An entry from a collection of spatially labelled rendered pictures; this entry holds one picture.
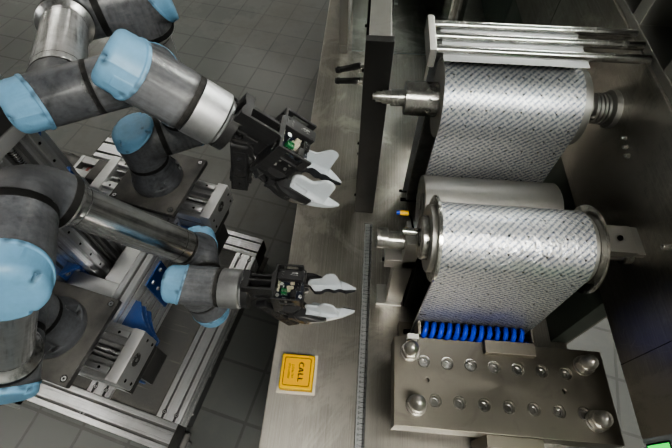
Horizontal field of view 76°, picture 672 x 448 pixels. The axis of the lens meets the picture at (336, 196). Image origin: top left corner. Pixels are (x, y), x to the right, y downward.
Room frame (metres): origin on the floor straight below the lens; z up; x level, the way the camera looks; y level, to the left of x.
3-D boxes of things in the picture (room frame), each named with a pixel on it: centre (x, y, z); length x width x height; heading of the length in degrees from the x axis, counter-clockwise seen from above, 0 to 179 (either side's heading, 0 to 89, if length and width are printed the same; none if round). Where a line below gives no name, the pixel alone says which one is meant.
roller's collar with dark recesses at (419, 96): (0.62, -0.16, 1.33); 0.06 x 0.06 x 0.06; 85
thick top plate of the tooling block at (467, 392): (0.17, -0.31, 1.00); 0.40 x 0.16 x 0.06; 85
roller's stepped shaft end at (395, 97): (0.62, -0.10, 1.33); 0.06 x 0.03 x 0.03; 85
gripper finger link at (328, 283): (0.34, 0.01, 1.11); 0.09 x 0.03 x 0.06; 94
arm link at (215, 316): (0.36, 0.28, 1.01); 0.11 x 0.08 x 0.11; 16
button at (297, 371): (0.22, 0.08, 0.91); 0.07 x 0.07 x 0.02; 85
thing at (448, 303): (0.29, -0.28, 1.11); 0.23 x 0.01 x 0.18; 85
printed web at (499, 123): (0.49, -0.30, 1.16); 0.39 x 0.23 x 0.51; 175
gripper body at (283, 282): (0.33, 0.12, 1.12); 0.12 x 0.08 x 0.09; 85
